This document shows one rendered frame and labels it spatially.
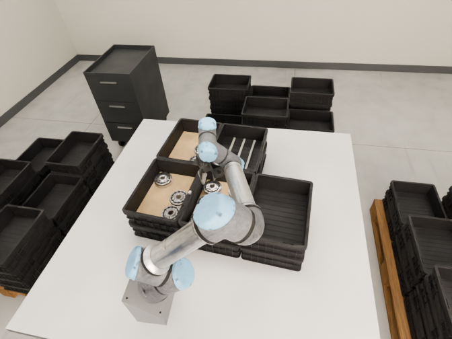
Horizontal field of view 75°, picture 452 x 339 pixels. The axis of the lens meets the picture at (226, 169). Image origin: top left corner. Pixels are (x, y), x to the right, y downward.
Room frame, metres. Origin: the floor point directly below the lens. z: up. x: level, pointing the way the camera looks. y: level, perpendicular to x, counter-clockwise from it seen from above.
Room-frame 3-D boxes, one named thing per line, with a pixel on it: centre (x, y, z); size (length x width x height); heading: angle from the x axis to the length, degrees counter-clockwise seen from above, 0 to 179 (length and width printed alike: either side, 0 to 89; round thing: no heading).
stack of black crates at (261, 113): (2.24, -0.40, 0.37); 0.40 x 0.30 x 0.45; 75
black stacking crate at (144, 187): (1.06, 0.33, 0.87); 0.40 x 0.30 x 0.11; 161
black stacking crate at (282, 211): (0.87, -0.24, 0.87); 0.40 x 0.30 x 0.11; 161
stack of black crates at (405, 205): (1.22, -1.32, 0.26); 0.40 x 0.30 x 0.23; 165
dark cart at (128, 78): (2.77, 0.91, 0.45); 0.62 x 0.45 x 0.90; 165
